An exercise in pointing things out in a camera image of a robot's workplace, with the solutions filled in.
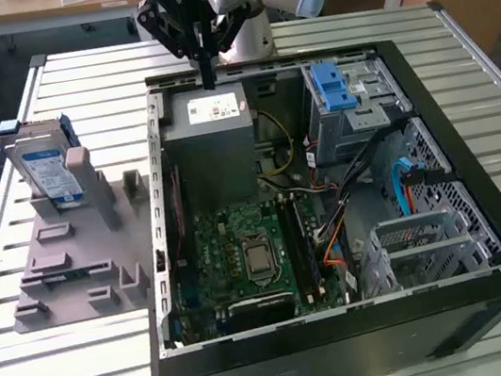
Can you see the grey power supply unit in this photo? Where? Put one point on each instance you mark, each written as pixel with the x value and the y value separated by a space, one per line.
pixel 213 165

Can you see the silver CPU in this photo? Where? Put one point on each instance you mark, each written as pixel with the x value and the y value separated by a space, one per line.
pixel 258 260

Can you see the green motherboard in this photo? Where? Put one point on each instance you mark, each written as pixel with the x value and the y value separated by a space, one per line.
pixel 210 232

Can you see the metal optical drive cage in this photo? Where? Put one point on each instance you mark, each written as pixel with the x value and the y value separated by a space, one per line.
pixel 333 137

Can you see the black RAM slot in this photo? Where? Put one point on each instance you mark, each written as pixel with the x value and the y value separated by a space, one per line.
pixel 293 248

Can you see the dark RAM stick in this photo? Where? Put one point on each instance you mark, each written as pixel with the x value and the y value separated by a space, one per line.
pixel 73 274

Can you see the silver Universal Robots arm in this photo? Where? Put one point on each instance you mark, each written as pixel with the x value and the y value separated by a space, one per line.
pixel 250 35

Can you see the hard disk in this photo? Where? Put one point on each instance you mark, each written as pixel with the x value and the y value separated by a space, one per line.
pixel 51 176

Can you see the metal disk bay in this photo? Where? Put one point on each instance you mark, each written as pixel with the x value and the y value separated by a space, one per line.
pixel 432 249

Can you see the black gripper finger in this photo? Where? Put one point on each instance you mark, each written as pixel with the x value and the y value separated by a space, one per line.
pixel 230 26
pixel 163 25

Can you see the black PC case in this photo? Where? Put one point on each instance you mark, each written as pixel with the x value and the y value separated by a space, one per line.
pixel 306 360

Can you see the grey parts rack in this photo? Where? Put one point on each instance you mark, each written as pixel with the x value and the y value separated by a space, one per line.
pixel 84 252

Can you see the black graphics card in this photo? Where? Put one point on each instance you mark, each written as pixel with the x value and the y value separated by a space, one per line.
pixel 261 312

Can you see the blue plastic drive latch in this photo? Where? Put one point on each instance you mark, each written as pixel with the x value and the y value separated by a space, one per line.
pixel 332 89

